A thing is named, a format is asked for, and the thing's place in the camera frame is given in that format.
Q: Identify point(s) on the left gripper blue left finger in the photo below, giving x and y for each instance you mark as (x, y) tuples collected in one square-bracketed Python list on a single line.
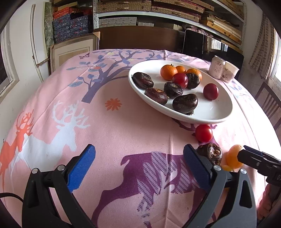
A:
[(79, 167)]

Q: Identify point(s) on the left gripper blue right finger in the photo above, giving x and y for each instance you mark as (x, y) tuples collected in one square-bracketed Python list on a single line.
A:
[(199, 166)]

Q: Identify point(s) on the large dark mangosteen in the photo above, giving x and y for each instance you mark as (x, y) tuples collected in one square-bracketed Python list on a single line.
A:
[(193, 80)]

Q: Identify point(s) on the large orange mandarin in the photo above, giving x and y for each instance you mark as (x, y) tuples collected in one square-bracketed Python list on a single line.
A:
[(195, 71)]

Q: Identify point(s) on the dark shriveled fruit on table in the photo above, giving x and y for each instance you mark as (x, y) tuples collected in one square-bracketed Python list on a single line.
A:
[(212, 152)]

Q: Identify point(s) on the orange kumquat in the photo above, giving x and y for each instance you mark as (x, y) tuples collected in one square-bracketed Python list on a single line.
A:
[(231, 157), (226, 167)]

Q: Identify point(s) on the pink patterned tablecloth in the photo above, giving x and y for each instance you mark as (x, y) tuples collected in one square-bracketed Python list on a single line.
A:
[(138, 177)]

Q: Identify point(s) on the dark wooden chair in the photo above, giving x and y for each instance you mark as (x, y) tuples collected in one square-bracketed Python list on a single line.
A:
[(270, 104)]

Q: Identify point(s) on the dark red plum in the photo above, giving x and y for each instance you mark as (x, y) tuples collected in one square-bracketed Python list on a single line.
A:
[(181, 79)]

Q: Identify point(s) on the white beverage can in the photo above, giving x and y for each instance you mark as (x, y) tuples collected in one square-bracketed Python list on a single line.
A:
[(217, 67)]

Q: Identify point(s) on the small orange on plate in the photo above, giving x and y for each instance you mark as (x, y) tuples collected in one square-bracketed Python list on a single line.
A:
[(168, 71), (181, 69)]

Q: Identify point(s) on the white paper cup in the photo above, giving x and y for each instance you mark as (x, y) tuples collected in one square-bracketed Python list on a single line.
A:
[(229, 72)]

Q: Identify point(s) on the framed picture leaning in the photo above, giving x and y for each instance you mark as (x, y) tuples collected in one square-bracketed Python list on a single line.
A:
[(63, 51)]

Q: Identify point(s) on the dark wooden cabinet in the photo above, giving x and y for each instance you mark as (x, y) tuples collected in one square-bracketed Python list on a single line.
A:
[(190, 43)]

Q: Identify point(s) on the metal shelving with boxes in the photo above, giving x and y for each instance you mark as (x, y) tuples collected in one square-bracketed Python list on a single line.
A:
[(218, 19)]

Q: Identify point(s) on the window frame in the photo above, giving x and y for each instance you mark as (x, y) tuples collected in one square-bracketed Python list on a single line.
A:
[(8, 62)]

